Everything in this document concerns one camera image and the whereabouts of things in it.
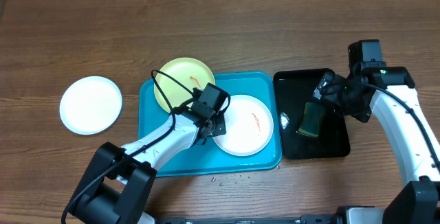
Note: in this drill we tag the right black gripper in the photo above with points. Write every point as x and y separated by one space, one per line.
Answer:
323 88

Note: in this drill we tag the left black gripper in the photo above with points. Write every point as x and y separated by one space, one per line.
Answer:
221 129

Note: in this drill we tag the white plate with red smear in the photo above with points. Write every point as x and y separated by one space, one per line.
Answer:
249 126

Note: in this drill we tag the green and yellow sponge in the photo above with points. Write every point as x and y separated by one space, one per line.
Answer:
312 119

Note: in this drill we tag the yellow-green plate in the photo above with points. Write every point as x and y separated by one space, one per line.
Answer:
190 72

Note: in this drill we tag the white plate with grey rim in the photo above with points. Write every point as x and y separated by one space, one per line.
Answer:
90 105

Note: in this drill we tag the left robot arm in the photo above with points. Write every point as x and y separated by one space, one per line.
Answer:
118 180

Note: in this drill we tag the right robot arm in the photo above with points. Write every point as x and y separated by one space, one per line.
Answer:
389 94

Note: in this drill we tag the blue plastic tray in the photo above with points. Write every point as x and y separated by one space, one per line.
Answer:
209 158

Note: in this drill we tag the black plastic tray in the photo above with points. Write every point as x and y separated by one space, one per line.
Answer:
293 89

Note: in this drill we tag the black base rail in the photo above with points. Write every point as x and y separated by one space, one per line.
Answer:
304 219

